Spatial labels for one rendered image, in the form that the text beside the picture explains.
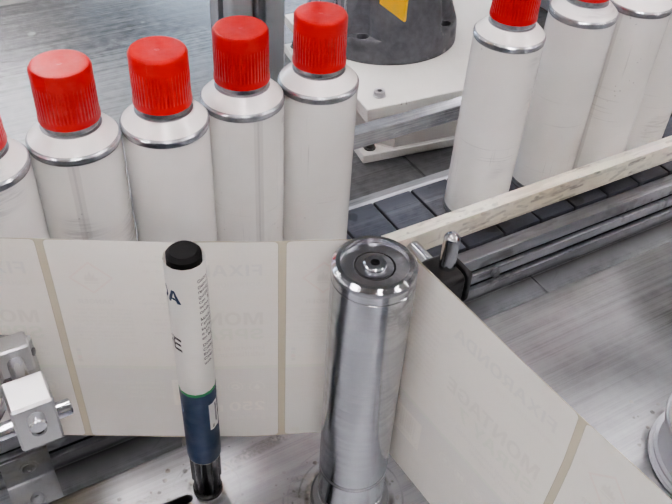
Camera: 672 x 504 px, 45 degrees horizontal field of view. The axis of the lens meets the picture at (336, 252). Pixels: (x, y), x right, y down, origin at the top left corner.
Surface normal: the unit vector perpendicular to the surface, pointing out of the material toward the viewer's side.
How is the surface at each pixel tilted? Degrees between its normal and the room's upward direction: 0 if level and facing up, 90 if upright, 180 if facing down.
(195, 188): 90
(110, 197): 90
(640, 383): 0
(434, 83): 4
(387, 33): 70
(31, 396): 0
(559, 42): 90
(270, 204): 90
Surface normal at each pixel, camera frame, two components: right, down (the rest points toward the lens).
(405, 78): -0.01, -0.77
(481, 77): -0.75, 0.41
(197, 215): 0.66, 0.53
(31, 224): 0.95, 0.25
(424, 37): 0.47, 0.29
